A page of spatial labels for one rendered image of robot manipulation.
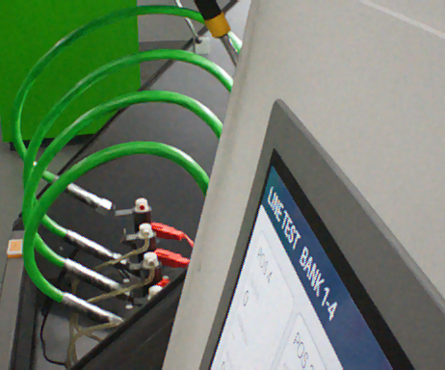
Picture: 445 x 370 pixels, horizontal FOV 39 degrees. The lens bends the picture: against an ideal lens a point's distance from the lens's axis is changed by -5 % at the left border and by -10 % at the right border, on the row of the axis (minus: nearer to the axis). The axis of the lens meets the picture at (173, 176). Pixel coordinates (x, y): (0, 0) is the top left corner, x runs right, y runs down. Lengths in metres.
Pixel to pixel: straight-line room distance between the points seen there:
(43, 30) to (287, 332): 3.96
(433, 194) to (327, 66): 0.14
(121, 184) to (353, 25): 1.02
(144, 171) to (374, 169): 1.04
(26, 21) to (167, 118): 3.04
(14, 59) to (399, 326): 4.12
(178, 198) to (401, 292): 1.11
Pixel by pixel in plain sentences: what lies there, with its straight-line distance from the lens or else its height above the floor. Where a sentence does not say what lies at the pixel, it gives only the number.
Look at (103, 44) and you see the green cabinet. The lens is 4.27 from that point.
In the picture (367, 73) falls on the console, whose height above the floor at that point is 1.49.
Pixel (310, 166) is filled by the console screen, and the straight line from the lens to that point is 0.36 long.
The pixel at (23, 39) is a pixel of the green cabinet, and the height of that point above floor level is 0.77.
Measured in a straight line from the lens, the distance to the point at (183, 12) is 0.91.
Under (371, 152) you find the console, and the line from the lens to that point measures 0.31.
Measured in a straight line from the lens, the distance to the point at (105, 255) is 0.94.
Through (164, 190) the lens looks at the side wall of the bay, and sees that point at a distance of 1.34.
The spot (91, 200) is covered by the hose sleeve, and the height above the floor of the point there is 1.15.
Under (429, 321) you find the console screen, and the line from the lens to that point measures 0.24.
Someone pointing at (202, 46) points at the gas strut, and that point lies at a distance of 1.25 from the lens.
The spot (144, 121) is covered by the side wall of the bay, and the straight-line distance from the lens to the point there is 1.28.
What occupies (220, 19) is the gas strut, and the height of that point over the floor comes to 1.47.
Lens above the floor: 1.57
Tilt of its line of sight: 24 degrees down
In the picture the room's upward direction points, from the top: 2 degrees counter-clockwise
